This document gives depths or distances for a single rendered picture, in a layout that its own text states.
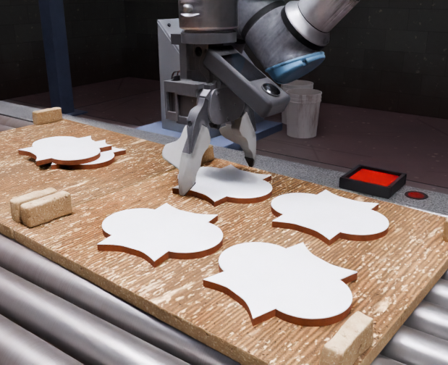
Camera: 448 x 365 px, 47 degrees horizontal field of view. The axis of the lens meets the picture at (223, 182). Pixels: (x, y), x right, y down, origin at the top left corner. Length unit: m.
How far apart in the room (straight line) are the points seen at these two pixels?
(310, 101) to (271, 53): 3.25
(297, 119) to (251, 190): 3.69
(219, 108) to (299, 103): 3.66
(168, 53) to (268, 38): 0.26
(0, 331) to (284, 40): 0.78
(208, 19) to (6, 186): 0.36
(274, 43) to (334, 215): 0.54
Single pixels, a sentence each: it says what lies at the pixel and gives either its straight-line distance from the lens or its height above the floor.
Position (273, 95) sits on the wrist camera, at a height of 1.07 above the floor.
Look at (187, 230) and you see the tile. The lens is 0.57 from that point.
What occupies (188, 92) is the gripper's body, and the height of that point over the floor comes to 1.07.
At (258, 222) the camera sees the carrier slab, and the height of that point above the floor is 0.94.
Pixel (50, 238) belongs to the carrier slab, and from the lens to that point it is 0.60.
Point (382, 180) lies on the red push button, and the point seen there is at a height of 0.93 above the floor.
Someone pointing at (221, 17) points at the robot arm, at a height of 1.16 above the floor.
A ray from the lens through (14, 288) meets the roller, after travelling 0.56.
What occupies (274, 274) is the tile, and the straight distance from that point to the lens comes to 0.49.
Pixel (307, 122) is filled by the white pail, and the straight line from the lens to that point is 4.37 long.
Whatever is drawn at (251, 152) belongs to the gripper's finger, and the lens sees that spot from 0.75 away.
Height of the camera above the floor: 1.20
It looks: 21 degrees down
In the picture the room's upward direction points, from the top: straight up
